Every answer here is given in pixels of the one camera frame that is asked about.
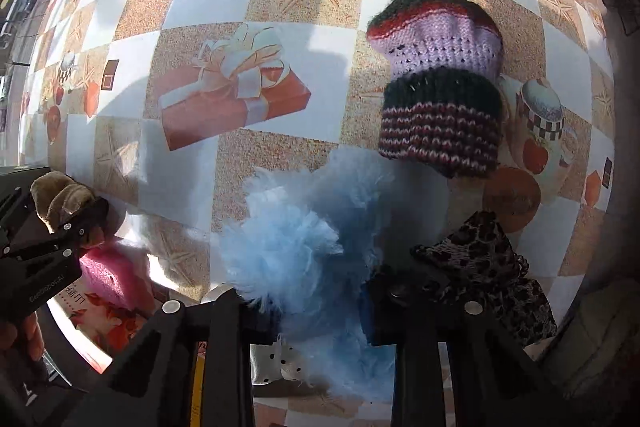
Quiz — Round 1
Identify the person's left hand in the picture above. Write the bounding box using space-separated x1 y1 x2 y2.
0 311 48 364

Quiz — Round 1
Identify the pink fuzzy scrunchie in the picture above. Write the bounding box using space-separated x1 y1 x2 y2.
77 239 151 310

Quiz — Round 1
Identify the cream polka dot scrunchie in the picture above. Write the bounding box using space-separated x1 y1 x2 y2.
250 337 321 388

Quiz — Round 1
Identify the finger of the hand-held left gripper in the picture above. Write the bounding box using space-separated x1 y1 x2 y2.
0 166 50 233
0 198 110 260

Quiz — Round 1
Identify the tan velvet scrunchie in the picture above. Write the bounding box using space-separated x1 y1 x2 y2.
30 171 108 248

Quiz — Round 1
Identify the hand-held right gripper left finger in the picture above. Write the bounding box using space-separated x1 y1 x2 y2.
60 289 253 427

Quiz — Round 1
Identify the leopard print scrunchie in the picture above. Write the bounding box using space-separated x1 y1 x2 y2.
410 209 558 348

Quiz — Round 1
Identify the purple striped knit hat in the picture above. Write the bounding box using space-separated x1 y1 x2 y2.
366 0 503 178

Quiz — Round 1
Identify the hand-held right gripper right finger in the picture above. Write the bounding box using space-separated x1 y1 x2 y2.
362 264 566 427

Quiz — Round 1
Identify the pink patterned cardboard box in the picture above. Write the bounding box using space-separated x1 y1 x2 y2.
50 282 208 408

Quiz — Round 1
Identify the light blue fluffy scrunchie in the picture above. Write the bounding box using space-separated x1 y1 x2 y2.
217 147 401 403

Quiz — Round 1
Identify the checked printed tablecloth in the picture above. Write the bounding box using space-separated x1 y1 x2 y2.
20 0 616 427

